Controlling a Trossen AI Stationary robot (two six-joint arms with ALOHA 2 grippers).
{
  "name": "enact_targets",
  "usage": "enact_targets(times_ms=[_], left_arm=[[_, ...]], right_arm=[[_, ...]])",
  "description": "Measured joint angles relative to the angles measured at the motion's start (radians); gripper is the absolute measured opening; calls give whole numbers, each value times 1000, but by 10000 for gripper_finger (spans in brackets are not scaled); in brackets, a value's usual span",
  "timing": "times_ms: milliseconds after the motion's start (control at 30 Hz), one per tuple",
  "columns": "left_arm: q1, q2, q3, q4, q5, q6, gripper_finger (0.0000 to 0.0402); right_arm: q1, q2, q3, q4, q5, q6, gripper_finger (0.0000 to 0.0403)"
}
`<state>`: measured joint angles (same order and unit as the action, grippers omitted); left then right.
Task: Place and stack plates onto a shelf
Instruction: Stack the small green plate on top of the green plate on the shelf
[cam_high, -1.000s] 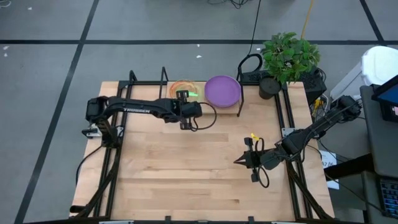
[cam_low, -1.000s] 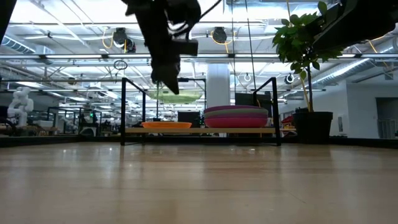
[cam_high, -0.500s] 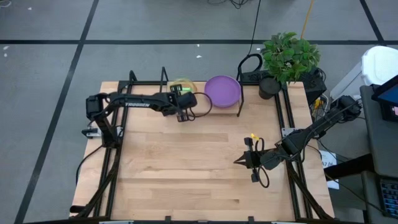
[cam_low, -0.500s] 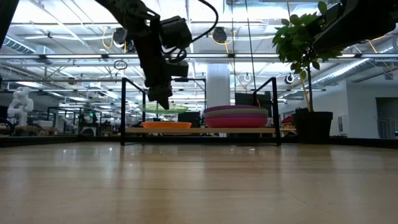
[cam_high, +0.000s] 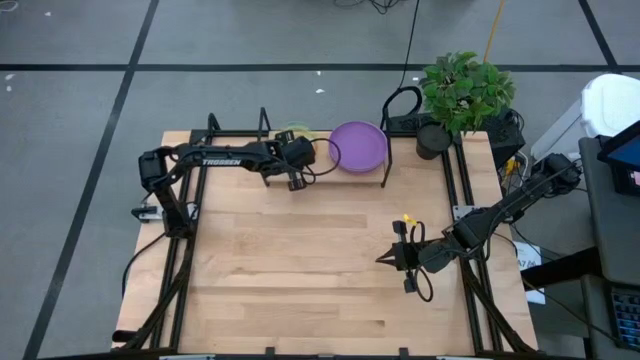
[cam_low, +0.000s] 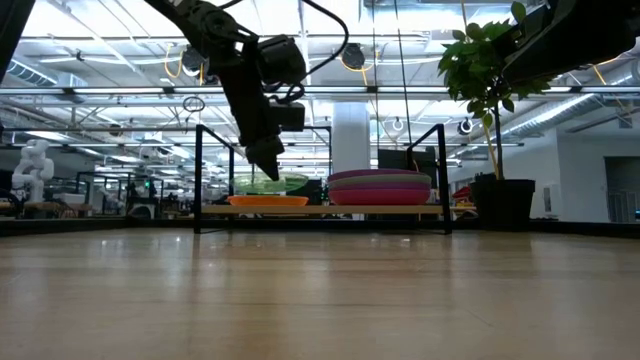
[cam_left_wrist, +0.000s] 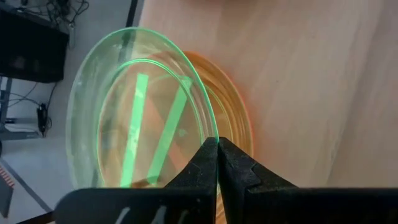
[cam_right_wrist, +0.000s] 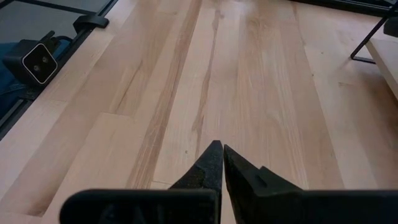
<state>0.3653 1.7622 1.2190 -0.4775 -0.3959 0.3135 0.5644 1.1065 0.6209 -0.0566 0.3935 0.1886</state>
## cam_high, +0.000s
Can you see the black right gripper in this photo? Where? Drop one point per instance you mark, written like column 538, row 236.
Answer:
column 432, row 256

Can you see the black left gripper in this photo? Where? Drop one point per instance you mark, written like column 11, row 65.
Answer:
column 300, row 152

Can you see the green transparent plate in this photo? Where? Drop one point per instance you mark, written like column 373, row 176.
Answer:
column 302, row 131

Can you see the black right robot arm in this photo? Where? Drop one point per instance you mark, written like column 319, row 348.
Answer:
column 505, row 207

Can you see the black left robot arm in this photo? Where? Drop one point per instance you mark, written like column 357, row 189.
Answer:
column 220, row 161

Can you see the black-framed wooden shelf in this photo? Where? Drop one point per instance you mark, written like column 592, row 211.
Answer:
column 350, row 177

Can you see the yellow tag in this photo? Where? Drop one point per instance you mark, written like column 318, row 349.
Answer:
column 409, row 219

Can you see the white paper sheet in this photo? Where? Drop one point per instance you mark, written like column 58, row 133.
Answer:
column 527, row 257

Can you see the black computer box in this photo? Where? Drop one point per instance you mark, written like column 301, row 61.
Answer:
column 505, row 137

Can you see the black cart base bar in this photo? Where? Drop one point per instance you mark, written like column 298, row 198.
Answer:
column 560, row 267

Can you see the green plant in black pot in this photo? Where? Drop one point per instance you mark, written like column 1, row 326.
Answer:
column 462, row 90

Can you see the grey cart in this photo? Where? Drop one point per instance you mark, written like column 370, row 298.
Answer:
column 610, row 225

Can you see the black keypad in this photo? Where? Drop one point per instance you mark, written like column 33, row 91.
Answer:
column 627, row 320

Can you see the black tablet screen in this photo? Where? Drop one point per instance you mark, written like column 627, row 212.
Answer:
column 625, row 152

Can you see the white lidded bin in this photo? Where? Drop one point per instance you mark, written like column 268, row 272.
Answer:
column 612, row 105

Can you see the black metal table frame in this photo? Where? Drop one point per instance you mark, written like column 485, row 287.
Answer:
column 235, row 133

